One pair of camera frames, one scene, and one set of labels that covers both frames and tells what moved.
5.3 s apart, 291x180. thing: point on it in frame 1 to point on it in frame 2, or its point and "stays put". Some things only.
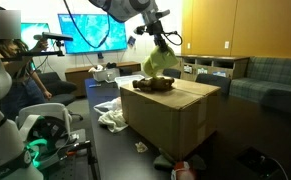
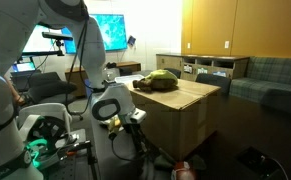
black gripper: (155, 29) to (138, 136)
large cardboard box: (179, 119) stays put
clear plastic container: (127, 81) stays put
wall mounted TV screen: (93, 33) stays put
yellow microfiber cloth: (159, 61) to (163, 74)
